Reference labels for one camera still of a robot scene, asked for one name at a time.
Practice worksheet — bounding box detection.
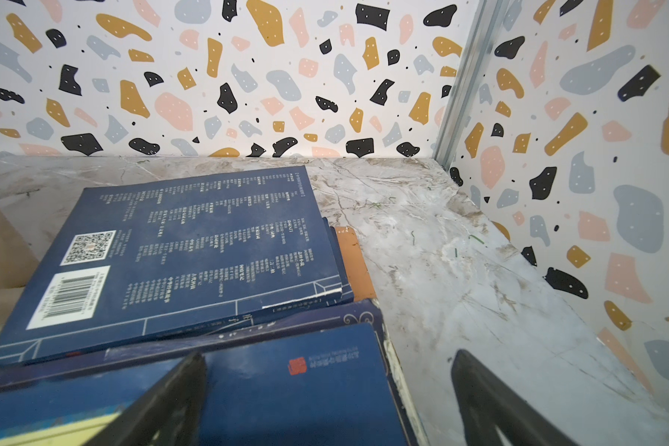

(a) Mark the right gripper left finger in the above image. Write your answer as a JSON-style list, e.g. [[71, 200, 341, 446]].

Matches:
[[87, 352, 207, 445]]

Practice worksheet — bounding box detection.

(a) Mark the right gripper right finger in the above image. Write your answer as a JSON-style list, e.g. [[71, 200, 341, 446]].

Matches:
[[451, 349, 575, 446]]

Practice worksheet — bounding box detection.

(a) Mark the navy book with barcode back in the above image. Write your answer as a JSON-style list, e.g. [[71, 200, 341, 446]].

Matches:
[[0, 167, 353, 367]]

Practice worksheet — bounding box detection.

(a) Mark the dark blue Little Prince book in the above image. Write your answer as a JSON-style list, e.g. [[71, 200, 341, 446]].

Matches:
[[0, 299, 388, 393]]

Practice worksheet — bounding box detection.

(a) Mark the brown-edged navy book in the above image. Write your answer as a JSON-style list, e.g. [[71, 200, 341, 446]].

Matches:
[[334, 227, 376, 302]]

